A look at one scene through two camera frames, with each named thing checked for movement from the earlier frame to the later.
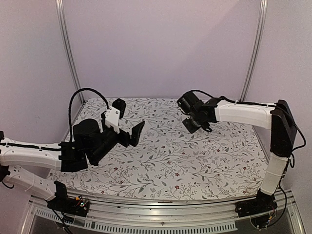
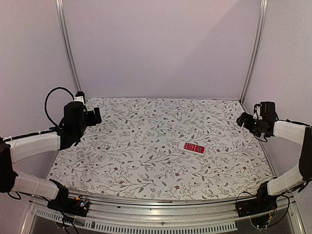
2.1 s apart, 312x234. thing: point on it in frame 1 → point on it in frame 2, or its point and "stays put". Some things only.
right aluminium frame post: x=263 y=12 stays put
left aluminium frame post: x=60 y=8 stays put
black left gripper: x=136 y=131 → x=93 y=121
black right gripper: x=191 y=128 → x=242 y=117
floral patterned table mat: x=168 y=162 stays put
